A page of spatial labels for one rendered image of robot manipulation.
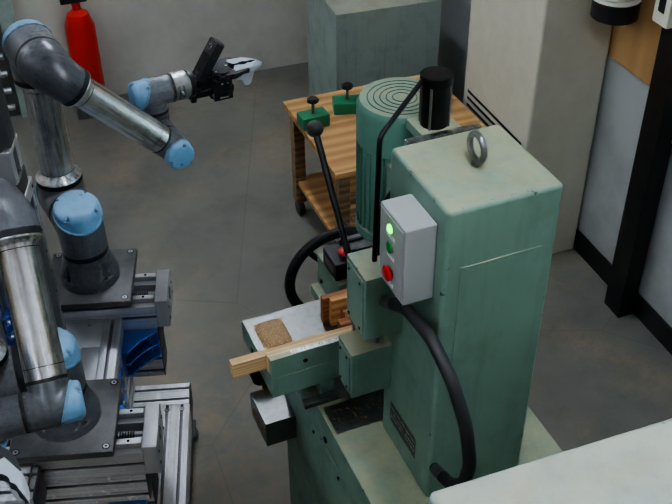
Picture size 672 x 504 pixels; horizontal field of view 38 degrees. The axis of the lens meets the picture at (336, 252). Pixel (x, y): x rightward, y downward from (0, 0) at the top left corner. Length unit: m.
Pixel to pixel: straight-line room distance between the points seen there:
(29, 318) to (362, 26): 2.72
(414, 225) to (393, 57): 2.82
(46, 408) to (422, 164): 0.80
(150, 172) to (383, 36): 1.21
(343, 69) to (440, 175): 2.69
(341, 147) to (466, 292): 1.98
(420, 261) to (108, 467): 0.97
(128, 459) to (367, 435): 0.53
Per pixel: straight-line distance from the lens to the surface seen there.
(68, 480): 2.34
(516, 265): 1.73
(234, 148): 4.66
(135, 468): 2.30
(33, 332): 1.85
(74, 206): 2.51
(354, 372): 1.99
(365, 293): 1.81
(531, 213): 1.68
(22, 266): 1.86
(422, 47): 4.44
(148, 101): 2.56
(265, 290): 3.80
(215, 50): 2.59
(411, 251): 1.63
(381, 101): 1.92
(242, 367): 2.17
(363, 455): 2.15
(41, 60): 2.32
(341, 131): 3.72
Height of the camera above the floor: 2.44
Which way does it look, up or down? 38 degrees down
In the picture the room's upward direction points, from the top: 1 degrees counter-clockwise
